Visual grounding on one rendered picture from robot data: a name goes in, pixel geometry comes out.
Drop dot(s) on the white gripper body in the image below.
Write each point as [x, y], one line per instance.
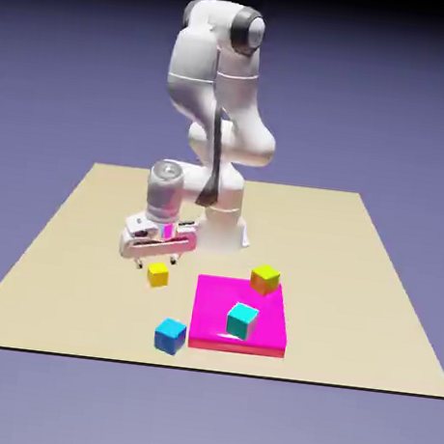
[157, 247]

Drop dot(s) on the small yellow cube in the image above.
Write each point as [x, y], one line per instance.
[157, 275]

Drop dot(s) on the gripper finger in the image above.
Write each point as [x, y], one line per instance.
[174, 258]
[138, 263]

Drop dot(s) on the small orange cube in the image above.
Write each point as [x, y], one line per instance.
[264, 280]

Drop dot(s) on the large magenta box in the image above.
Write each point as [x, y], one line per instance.
[211, 314]

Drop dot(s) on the small teal cube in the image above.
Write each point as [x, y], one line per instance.
[242, 320]

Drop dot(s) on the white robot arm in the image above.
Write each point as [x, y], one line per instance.
[235, 103]

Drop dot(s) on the small blue cube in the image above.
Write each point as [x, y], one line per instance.
[170, 336]

